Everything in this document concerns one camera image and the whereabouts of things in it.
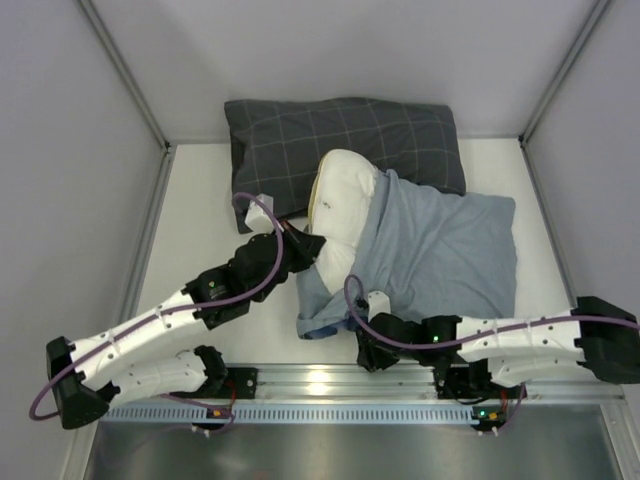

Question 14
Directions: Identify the dark grey plaid pillow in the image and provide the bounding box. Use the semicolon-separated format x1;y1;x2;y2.
224;97;467;218

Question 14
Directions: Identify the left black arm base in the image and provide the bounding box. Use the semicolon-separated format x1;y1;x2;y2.
224;367;259;400

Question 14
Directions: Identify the right aluminium frame post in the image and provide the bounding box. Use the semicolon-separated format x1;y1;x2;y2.
518;0;614;146

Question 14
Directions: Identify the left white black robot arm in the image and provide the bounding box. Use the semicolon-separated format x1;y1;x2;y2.
46;221;326;430

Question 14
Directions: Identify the aluminium frame post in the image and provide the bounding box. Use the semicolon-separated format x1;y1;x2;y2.
518;0;614;146
74;0;174;151

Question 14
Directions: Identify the slotted grey cable duct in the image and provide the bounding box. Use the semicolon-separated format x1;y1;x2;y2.
102;402;503;426

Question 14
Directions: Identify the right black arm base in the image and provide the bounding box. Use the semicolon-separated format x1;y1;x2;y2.
433;367;490;405

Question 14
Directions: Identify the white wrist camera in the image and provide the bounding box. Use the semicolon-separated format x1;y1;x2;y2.
244;194;274;234
366;291;391;323

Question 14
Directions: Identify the blue whale-print pillowcase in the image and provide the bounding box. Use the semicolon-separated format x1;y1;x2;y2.
296;172;517;340

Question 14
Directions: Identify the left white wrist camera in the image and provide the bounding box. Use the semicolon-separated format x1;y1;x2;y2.
244;194;274;234

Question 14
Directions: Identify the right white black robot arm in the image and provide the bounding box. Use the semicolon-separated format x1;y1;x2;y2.
356;292;639;404

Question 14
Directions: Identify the white pillow yellow edge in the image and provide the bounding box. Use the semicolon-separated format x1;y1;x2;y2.
308;149;380;294

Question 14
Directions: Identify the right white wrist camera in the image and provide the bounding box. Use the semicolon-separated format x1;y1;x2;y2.
366;291;391;323

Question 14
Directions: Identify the aluminium mounting rail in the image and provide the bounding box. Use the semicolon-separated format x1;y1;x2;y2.
229;364;625;404

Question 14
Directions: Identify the left aluminium frame post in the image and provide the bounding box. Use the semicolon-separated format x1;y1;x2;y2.
74;0;174;151

